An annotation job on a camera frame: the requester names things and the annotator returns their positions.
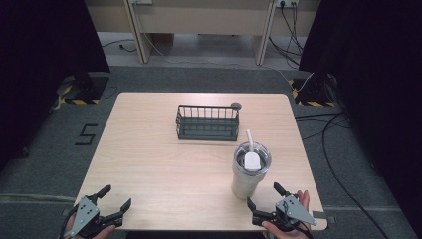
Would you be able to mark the black curtain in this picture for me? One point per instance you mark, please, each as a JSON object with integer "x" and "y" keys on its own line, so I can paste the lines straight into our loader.
{"x": 375, "y": 86}
{"x": 40, "y": 73}

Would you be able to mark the striped black stand base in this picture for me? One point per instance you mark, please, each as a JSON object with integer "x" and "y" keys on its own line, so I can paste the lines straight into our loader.
{"x": 312, "y": 93}
{"x": 83, "y": 90}

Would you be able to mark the white wall socket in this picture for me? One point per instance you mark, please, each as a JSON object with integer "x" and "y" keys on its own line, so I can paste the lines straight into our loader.
{"x": 142, "y": 1}
{"x": 286, "y": 2}

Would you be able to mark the small dark round disc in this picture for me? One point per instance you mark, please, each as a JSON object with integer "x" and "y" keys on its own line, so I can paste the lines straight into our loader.
{"x": 236, "y": 106}

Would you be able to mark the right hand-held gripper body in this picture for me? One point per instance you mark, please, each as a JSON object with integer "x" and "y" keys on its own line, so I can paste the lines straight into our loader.
{"x": 289, "y": 210}

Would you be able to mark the light wooden desk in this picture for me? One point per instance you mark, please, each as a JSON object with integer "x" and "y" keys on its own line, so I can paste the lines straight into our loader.
{"x": 205, "y": 30}

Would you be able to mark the person's left hand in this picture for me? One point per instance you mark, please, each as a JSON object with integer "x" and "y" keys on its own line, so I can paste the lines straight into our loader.
{"x": 99, "y": 231}

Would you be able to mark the person's right hand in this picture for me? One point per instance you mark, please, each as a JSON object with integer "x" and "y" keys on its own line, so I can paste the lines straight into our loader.
{"x": 302, "y": 199}

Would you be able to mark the white tumbler cup with straw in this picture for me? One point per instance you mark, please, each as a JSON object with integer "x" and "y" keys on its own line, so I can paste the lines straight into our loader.
{"x": 249, "y": 172}

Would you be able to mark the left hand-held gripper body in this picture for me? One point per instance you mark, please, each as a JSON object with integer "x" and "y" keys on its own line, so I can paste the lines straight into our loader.
{"x": 87, "y": 214}

